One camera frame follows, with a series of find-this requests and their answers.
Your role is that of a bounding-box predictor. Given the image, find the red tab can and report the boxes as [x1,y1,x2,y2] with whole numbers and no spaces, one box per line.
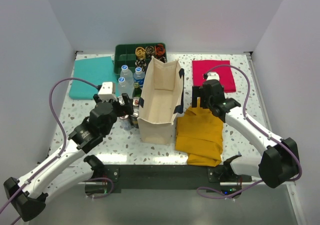
[119,115,129,120]
[132,97,140,109]

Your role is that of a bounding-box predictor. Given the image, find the green glass bottle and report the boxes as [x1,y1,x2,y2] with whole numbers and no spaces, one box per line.
[132,82,142,98]

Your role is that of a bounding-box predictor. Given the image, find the blue cap clear bottle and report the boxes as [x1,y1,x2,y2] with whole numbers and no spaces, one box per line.
[118,76,134,99]

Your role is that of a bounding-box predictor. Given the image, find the silver top can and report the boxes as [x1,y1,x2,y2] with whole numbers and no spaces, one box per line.
[129,113,139,129]

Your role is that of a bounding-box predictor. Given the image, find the small clear water bottle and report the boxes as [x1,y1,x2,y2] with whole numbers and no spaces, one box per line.
[120,64,134,86]

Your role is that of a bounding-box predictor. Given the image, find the Pocari Sweat bottle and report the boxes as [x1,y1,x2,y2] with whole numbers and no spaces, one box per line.
[133,67,146,88]

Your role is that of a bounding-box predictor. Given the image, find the beige canvas tote bag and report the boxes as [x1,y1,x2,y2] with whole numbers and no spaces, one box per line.
[137,57,185,145]

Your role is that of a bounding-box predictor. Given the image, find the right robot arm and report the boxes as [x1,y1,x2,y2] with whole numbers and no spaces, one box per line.
[191,79,302,188]

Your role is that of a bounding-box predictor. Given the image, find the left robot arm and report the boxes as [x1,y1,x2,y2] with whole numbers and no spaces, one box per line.
[3,93,134,222]

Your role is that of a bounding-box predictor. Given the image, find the red folded cloth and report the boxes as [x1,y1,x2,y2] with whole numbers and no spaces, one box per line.
[192,60,236,93]

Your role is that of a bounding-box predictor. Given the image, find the teal folded cloth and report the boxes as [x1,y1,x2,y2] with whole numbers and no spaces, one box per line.
[69,56,118,100]

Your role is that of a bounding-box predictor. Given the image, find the mustard yellow cloth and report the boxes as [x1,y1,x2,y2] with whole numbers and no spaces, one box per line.
[175,100,224,167]

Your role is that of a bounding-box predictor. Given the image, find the black white rolled tie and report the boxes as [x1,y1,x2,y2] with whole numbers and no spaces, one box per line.
[135,59,146,68]

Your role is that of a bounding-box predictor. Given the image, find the brown pink rolled tie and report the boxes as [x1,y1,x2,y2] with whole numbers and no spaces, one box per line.
[158,56,167,63]

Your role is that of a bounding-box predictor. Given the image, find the green compartment tray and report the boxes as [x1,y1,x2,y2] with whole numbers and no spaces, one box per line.
[114,42,168,75]

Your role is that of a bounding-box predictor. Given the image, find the yellow rolled tie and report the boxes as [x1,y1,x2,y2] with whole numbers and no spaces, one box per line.
[135,46,146,60]

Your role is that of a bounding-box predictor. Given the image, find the brown patterned rolled tie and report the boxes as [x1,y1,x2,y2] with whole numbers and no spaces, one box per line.
[145,45,156,58]

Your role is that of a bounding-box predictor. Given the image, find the orange black rolled tie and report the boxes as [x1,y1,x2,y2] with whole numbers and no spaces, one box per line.
[155,43,166,57]

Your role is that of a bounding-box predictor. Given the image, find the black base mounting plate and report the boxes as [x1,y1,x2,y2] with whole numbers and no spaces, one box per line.
[92,164,252,193]

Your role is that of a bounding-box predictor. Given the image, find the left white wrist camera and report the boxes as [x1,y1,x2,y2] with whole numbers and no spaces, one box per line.
[97,81,117,101]

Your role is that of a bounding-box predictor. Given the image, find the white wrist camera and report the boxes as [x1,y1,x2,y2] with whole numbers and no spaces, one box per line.
[203,71,220,81]
[97,81,117,101]

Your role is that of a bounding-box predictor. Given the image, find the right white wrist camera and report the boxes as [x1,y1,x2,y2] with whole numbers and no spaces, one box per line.
[203,71,220,81]

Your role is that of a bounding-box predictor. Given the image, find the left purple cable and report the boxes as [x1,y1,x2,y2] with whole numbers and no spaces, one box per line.
[0,77,116,225]

